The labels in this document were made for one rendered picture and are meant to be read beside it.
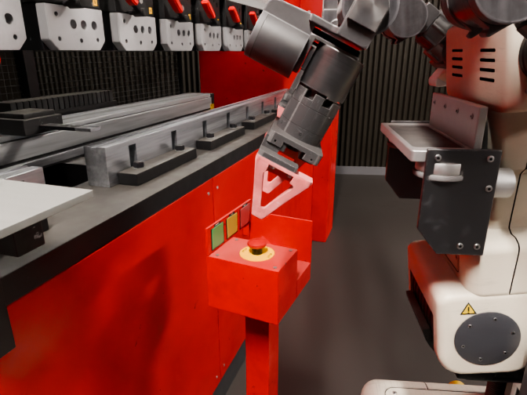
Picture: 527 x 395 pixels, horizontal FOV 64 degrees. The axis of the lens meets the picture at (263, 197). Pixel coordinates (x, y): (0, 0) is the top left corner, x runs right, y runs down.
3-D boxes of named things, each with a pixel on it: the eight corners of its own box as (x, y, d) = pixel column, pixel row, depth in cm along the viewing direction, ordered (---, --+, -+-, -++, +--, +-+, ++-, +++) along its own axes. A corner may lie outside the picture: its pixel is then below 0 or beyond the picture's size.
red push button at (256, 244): (261, 262, 84) (261, 245, 83) (244, 258, 86) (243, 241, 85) (270, 253, 88) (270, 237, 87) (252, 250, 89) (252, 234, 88)
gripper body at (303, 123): (263, 144, 46) (295, 82, 44) (270, 128, 56) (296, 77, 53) (314, 171, 47) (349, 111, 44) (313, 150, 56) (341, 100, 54)
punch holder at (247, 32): (248, 51, 165) (247, 5, 160) (227, 51, 168) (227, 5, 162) (259, 51, 179) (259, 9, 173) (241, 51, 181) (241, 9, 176)
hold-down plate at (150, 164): (137, 186, 98) (136, 174, 97) (118, 184, 100) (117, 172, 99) (197, 157, 125) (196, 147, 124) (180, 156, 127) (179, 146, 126)
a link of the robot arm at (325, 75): (372, 57, 44) (365, 56, 50) (315, 25, 44) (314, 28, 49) (339, 115, 47) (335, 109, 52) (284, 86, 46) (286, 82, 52)
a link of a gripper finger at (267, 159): (227, 210, 47) (265, 136, 44) (237, 190, 54) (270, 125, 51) (281, 237, 47) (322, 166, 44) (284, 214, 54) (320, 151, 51)
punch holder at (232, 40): (227, 51, 147) (226, -1, 142) (205, 51, 150) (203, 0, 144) (243, 51, 161) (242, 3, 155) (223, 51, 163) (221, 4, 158)
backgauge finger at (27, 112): (78, 140, 94) (74, 117, 92) (-10, 133, 101) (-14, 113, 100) (113, 132, 104) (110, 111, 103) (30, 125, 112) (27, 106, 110)
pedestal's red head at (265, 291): (278, 325, 83) (278, 243, 77) (208, 306, 90) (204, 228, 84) (310, 278, 100) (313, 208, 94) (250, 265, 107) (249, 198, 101)
